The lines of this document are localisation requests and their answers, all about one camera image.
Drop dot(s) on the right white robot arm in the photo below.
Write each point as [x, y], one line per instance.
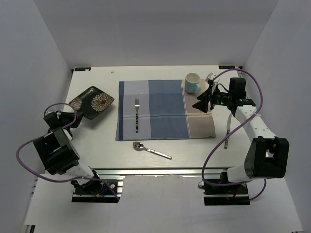
[268, 154]

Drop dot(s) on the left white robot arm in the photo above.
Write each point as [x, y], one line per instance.
[56, 150]

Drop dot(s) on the metal spoon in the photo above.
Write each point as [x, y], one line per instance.
[140, 147]

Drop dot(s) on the light blue mug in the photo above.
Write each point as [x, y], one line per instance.
[192, 83]

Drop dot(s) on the dark floral rectangular plate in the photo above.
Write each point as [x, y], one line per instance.
[91, 102]

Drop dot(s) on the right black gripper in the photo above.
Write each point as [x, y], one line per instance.
[202, 105]

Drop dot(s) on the left blue table label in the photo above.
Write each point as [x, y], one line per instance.
[77, 69]

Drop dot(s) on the metal fork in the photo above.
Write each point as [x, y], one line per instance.
[137, 106]

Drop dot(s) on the blue beige checked placemat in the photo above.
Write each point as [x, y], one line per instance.
[165, 112]

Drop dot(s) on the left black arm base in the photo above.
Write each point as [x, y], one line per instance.
[96, 191]

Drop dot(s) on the blue table label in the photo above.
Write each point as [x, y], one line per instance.
[77, 69]
[226, 66]

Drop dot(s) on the right blue table label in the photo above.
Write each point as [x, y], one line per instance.
[226, 66]

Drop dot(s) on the metal table knife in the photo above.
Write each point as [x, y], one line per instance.
[228, 130]

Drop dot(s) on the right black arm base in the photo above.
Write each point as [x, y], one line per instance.
[225, 195]

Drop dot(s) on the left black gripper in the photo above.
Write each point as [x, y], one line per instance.
[70, 115]

